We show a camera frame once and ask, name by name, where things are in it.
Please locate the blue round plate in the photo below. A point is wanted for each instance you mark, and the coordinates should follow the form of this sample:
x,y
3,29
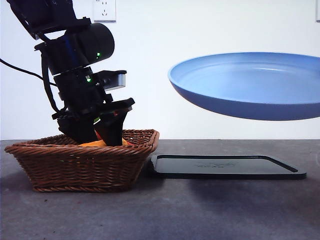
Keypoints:
x,y
237,82

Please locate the white wall socket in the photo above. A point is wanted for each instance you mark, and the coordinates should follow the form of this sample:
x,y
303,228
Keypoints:
x,y
105,11

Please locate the orange carrot with green leaves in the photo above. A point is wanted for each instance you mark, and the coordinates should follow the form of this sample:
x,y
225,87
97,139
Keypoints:
x,y
129,143

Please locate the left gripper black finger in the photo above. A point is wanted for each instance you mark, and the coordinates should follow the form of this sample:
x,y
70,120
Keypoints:
x,y
80,130
112,130

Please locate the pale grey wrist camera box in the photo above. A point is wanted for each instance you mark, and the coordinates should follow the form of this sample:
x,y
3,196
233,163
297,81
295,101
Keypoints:
x,y
118,81

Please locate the yellow-orange corn cob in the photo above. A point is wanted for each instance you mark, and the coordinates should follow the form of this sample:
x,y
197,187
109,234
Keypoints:
x,y
92,143

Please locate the black rectangular tray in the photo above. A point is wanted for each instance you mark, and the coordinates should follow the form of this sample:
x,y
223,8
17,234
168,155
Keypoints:
x,y
225,170

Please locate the brown wicker basket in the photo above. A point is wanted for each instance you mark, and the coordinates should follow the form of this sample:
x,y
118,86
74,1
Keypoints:
x,y
75,167

